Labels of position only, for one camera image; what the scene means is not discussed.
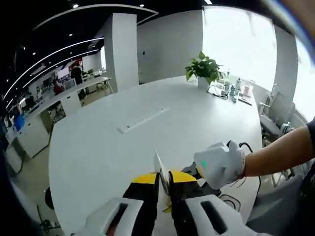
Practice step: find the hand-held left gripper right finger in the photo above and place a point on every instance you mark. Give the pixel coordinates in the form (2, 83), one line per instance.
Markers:
(187, 209)

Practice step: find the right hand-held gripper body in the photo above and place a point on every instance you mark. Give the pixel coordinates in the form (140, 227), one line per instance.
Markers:
(214, 164)

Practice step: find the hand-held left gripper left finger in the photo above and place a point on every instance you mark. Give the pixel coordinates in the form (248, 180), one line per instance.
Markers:
(140, 204)

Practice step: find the white card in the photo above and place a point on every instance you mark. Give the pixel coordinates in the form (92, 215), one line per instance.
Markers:
(161, 177)

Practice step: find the small white bottle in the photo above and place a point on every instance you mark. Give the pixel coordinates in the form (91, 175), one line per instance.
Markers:
(238, 84)

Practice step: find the person's right hand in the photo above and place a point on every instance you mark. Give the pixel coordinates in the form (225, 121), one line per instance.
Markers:
(237, 159)

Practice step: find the grey mesh chair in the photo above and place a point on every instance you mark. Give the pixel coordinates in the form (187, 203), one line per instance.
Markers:
(283, 206)

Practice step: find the pink box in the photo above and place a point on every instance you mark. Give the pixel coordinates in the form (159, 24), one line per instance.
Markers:
(247, 90)

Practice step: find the white office chair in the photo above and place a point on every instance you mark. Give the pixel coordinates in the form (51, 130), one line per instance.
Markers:
(278, 108)

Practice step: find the potted green plant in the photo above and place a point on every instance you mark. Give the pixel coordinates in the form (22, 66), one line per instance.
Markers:
(204, 68)

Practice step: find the long white counter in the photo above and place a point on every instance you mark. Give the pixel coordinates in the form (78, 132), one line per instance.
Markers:
(49, 110)

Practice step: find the blue box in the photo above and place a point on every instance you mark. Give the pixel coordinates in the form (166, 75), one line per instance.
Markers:
(20, 123)

